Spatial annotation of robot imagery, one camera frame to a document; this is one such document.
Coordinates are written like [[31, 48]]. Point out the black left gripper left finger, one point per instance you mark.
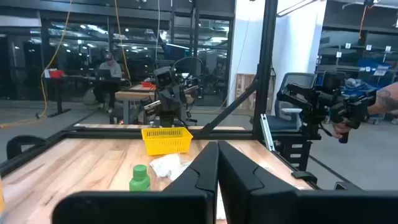
[[140, 208]]

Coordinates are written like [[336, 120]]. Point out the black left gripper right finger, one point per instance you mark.
[[280, 208]]

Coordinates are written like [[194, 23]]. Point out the green travel bottle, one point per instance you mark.
[[140, 182]]

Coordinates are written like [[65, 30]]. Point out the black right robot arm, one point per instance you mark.
[[169, 102]]

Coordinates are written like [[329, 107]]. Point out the person's forearm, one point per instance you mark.
[[385, 99]]

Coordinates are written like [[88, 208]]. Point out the black table edge clamp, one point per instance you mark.
[[303, 175], [345, 186]]

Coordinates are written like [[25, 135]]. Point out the printed clear cotton packet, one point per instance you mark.
[[164, 166]]

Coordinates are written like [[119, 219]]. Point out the yellow plastic basket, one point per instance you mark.
[[166, 144]]

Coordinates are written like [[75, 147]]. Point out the person's hand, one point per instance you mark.
[[340, 129]]

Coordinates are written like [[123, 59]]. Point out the wooden workstation table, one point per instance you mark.
[[133, 95]]

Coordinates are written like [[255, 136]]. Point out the wooden panel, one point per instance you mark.
[[244, 93]]

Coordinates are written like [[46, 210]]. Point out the red basket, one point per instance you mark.
[[147, 84]]

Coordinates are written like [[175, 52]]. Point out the grey office chair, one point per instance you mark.
[[298, 79]]

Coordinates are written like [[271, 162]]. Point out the wipes canister yellow label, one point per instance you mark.
[[1, 199]]

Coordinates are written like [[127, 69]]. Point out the dark laptop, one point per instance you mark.
[[104, 73]]

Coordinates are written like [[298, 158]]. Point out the black desk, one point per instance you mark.
[[59, 93]]

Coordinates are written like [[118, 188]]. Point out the seated person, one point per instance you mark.
[[112, 68]]

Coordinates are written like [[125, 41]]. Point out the red box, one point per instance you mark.
[[56, 73]]

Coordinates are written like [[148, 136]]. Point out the blue storage shelf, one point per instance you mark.
[[370, 63]]

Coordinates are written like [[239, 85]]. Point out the silver metal bracket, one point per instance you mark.
[[267, 133]]

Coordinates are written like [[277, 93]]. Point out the black frame hook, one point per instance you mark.
[[18, 140]]

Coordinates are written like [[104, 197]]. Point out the black aluminium table frame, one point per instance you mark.
[[264, 62]]

